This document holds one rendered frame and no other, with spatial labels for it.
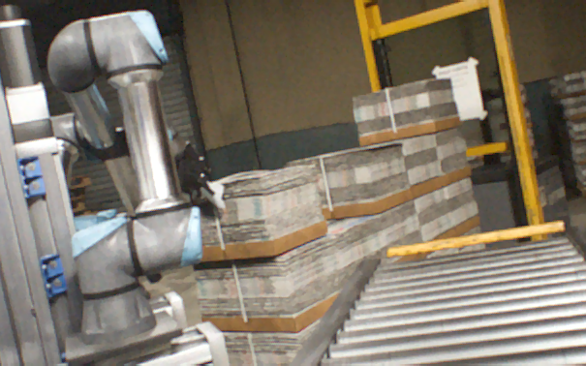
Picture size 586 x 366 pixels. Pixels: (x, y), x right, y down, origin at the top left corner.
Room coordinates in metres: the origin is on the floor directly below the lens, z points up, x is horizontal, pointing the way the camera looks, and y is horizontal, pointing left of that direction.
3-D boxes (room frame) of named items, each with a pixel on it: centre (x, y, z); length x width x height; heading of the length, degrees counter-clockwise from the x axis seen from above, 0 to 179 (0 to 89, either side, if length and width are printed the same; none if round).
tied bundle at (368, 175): (2.57, -0.16, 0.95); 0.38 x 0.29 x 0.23; 54
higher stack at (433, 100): (3.05, -0.52, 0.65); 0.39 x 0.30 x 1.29; 54
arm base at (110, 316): (1.38, 0.43, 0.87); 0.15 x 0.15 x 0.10
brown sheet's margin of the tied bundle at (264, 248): (2.02, 0.10, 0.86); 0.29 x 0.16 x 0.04; 145
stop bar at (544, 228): (1.64, -0.38, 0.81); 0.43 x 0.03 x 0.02; 76
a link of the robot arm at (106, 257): (1.38, 0.43, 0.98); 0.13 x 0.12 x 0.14; 98
